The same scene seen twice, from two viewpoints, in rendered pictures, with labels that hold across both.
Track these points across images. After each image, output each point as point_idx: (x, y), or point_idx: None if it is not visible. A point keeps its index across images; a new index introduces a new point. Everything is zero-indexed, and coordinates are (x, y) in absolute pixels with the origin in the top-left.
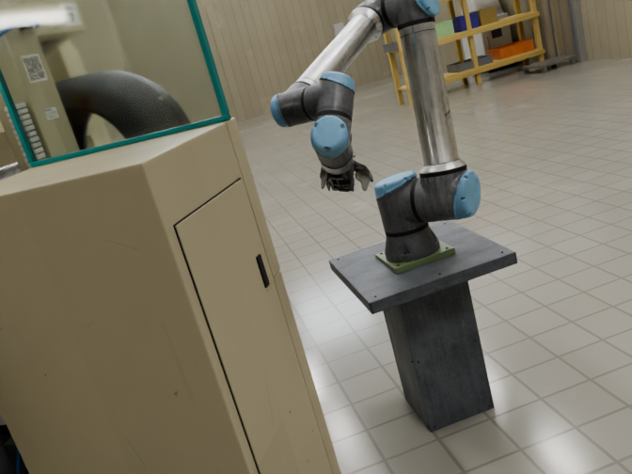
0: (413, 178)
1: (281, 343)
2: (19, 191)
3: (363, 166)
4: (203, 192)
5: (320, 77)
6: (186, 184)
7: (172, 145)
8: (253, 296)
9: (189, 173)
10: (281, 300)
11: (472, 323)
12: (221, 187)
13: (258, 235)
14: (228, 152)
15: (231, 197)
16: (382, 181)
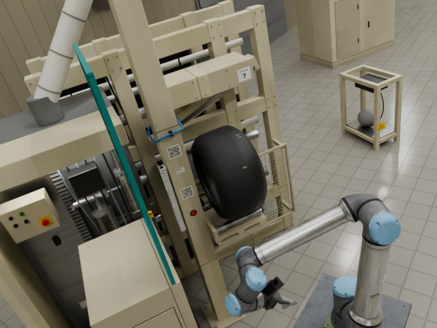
0: (352, 297)
1: None
2: (83, 282)
3: (281, 302)
4: (136, 322)
5: (247, 271)
6: (122, 323)
7: (121, 306)
8: None
9: (126, 318)
10: None
11: None
12: (153, 315)
13: (180, 326)
14: (166, 299)
15: (160, 318)
16: (343, 278)
